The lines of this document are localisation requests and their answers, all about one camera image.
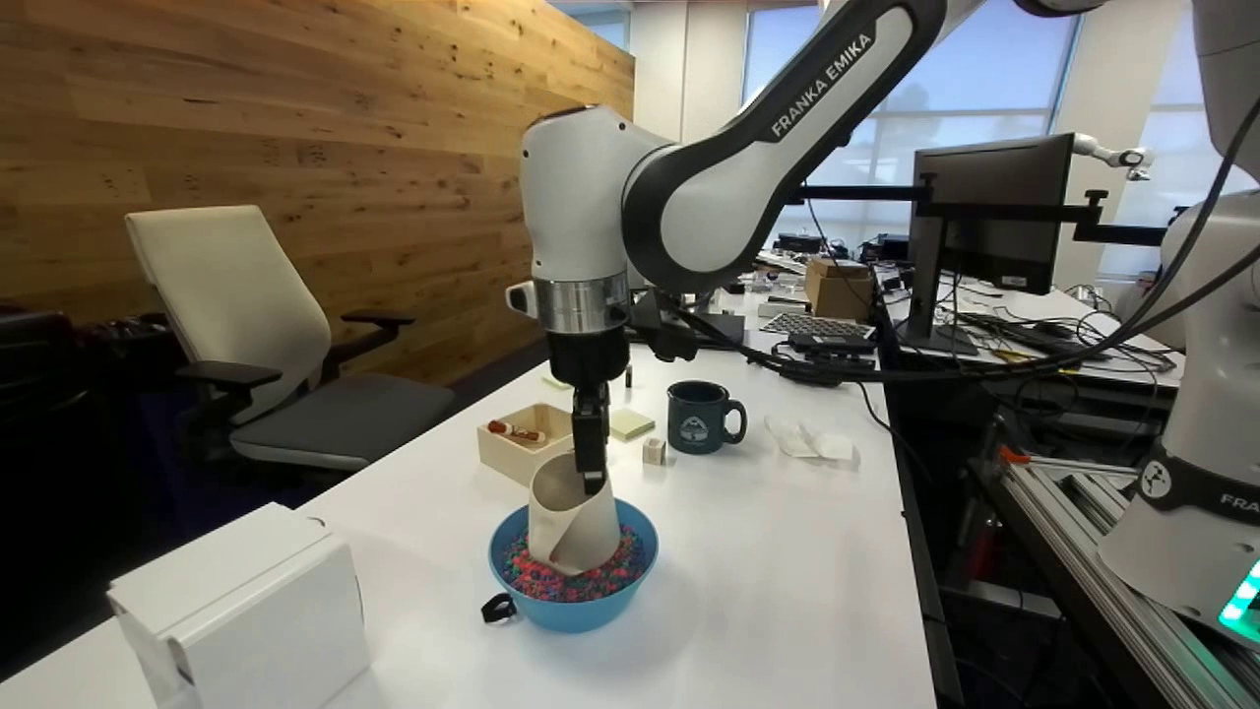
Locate colourful small candies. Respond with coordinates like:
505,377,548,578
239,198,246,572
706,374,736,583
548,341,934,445
505,542,648,605

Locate dark teal mug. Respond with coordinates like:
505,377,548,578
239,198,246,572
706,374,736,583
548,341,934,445
661,377,752,458

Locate yellow sticky note pad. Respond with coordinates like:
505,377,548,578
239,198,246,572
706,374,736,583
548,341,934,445
605,404,656,445

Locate clear plastic wrapper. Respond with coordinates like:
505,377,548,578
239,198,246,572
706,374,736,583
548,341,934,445
770,419,866,471

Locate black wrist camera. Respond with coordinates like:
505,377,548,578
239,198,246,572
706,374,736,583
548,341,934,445
624,294,710,367

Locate blue bowl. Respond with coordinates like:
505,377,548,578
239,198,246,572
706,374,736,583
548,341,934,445
483,496,665,638

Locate brown cardboard box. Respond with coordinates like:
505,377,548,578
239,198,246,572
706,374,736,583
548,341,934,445
798,255,876,323

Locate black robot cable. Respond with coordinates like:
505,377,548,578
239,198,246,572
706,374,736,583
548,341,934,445
624,76,1260,392

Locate black keyboard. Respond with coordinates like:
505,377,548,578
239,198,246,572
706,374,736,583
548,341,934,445
782,323,876,358

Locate clear plastic note holder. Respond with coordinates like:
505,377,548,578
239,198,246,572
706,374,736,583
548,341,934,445
105,499,374,709

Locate white and grey office chair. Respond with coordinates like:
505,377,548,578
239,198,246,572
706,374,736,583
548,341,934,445
123,202,460,476

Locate light wooden box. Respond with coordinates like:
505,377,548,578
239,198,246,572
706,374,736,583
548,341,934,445
472,399,578,484

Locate black mount bar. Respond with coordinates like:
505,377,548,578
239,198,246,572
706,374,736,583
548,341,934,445
782,176,1174,253

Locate white marker with red cap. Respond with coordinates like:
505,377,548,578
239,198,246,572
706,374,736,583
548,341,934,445
483,413,548,445

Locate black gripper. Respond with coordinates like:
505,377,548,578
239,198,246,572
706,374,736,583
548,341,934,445
544,323,634,499

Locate white paper cup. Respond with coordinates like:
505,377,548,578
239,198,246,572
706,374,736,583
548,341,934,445
525,450,624,578

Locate aluminium rail frame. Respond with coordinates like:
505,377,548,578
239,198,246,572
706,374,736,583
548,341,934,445
976,445,1260,709

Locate black computer monitor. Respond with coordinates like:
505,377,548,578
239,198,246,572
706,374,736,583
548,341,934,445
911,130,1082,300

